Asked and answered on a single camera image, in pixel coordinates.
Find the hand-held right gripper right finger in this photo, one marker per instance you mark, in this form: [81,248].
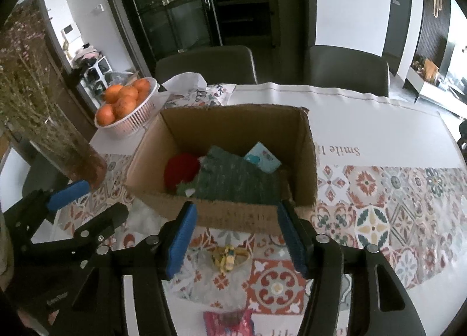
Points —
[292,245]

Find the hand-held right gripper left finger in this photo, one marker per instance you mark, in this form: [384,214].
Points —
[180,245]

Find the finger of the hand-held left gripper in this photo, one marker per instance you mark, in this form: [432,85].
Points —
[105,219]
[69,190]

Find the white plush toy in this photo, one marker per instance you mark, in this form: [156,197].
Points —
[144,217]

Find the small gold yellow toy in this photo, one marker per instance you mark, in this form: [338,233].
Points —
[228,259]

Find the red plush ball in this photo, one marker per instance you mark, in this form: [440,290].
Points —
[180,172]

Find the green knitted cloth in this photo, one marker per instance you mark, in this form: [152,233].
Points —
[233,179]

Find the teal tissue packet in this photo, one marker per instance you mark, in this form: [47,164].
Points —
[264,159]

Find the brown cardboard box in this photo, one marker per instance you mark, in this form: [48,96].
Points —
[233,128]

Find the dark grey dining chair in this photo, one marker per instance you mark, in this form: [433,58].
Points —
[204,62]
[40,175]
[346,70]

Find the glass vase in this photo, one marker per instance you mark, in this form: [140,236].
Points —
[73,157]

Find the orange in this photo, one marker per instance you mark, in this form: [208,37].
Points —
[128,92]
[126,107]
[112,93]
[105,114]
[142,85]

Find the red printed snack packet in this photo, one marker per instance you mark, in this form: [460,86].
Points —
[226,323]

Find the white basket of oranges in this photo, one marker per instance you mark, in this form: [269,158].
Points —
[140,113]

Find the glass vase dried flowers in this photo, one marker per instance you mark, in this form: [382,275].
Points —
[62,77]

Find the white shoe rack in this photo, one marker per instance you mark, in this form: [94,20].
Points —
[91,73]

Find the dried flower bouquet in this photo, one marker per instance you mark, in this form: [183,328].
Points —
[22,77]

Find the tile patterned white tablecloth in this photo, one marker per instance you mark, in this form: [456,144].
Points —
[365,132]

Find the floral tissue box cover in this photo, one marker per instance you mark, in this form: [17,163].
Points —
[204,97]

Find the white sideboard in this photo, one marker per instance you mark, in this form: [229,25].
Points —
[434,93]

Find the black framed glass door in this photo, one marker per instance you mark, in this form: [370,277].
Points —
[175,0]

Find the brown paper bag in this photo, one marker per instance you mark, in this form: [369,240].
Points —
[431,70]

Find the dark grey interior door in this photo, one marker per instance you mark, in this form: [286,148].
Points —
[399,11]

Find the white wall intercom panel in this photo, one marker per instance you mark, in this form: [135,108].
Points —
[69,32]

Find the dark slatted wall panel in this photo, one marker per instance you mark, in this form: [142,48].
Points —
[434,22]

